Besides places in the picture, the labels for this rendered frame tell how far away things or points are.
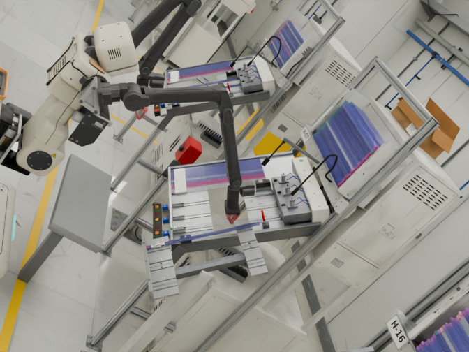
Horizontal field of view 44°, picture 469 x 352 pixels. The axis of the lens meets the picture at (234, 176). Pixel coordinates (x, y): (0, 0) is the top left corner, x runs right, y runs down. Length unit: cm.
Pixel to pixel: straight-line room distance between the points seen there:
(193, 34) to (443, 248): 418
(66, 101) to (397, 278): 281
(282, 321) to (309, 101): 162
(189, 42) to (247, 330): 470
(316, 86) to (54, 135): 205
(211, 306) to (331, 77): 183
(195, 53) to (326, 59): 351
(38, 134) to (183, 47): 485
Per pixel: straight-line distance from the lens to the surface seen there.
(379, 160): 262
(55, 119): 254
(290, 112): 405
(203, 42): 722
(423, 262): 432
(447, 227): 433
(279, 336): 321
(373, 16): 585
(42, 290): 317
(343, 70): 404
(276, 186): 292
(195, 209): 292
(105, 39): 239
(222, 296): 294
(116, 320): 299
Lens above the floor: 207
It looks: 21 degrees down
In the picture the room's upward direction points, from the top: 42 degrees clockwise
